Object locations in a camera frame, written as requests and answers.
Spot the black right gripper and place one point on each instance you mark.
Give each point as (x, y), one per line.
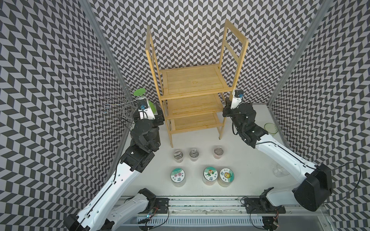
(227, 108)

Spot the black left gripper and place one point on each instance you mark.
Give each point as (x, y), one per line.
(159, 117)

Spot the sunflower seed jar yellow label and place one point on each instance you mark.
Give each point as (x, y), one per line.
(226, 177)

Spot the jar with strawberry lid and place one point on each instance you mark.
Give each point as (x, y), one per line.
(210, 175)

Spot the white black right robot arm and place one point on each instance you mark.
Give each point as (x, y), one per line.
(314, 183)

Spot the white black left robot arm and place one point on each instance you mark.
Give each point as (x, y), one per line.
(102, 214)

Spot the bamboo three-tier shelf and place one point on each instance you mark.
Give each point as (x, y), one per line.
(191, 97)

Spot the green spray bottle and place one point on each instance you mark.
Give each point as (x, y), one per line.
(141, 92)

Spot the green translucent plastic cup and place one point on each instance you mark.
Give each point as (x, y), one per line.
(271, 128)

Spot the small foil-lid cup left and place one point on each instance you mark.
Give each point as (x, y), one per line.
(178, 155)

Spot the small foil-lid cup pink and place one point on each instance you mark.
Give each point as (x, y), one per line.
(218, 152)

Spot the small foil-lid cup middle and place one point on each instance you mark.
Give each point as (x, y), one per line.
(193, 154)

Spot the jar with pink flower lid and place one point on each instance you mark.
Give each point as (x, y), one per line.
(178, 177)

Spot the clear plastic cup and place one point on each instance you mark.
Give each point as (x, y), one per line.
(279, 171)

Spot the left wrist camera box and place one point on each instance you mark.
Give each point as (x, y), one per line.
(143, 108)

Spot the chrome wire cup rack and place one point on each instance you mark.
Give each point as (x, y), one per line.
(124, 104)

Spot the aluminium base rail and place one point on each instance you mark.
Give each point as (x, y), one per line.
(229, 213)

